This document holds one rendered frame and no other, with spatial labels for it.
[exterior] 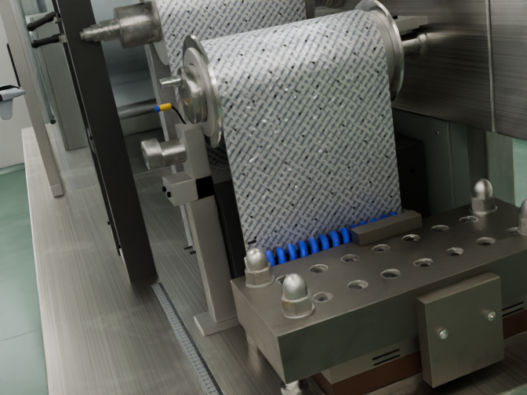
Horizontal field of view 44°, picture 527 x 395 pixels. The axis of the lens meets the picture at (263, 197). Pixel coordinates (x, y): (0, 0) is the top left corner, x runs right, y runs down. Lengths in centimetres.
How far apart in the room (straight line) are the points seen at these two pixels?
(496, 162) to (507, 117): 35
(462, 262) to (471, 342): 9
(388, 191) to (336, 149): 11
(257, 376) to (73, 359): 29
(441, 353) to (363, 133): 30
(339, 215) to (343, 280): 15
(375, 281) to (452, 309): 9
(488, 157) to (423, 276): 46
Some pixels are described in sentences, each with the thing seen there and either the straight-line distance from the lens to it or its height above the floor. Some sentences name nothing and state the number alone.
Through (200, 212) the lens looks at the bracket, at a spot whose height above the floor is 108.
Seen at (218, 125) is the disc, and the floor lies 122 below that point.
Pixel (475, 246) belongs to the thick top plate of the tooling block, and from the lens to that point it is 84.
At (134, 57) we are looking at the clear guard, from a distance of 183.
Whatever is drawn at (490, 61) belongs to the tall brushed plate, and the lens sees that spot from 87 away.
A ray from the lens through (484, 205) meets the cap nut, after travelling 93.
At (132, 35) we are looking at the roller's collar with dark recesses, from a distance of 106.
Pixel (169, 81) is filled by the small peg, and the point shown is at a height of 127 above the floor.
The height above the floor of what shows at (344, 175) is 111.
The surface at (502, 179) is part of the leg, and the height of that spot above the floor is 97.
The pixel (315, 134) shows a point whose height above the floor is 117.
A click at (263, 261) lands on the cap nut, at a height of 106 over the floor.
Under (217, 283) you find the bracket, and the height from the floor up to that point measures 97.
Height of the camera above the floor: 139
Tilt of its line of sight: 19 degrees down
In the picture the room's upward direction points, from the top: 10 degrees counter-clockwise
